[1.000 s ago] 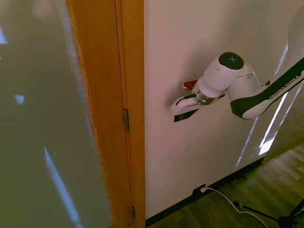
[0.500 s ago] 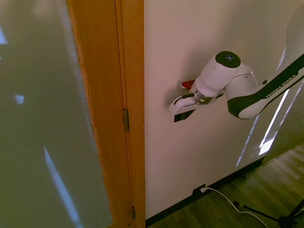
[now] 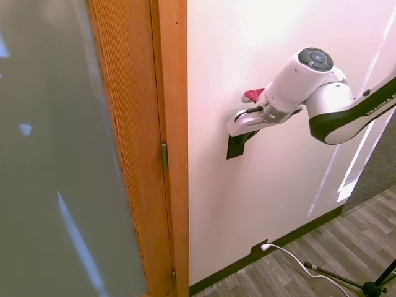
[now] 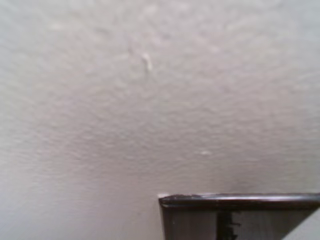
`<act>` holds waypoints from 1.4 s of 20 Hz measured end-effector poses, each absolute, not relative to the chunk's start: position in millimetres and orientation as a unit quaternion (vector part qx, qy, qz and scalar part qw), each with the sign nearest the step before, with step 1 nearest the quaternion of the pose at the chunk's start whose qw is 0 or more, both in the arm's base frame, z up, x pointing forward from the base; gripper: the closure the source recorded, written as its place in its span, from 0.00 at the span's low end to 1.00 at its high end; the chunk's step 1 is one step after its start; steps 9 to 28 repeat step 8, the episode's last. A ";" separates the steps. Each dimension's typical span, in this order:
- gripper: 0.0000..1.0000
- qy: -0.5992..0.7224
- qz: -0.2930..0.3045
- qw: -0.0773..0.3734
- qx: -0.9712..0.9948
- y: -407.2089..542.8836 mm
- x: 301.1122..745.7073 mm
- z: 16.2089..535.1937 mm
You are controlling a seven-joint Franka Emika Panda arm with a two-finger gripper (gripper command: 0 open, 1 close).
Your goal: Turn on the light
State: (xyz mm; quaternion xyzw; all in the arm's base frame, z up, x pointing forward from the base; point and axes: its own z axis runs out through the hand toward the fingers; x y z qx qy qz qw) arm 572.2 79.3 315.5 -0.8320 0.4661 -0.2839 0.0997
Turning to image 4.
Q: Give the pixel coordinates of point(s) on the dark light switch plate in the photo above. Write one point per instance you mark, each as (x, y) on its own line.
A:
(190, 220)

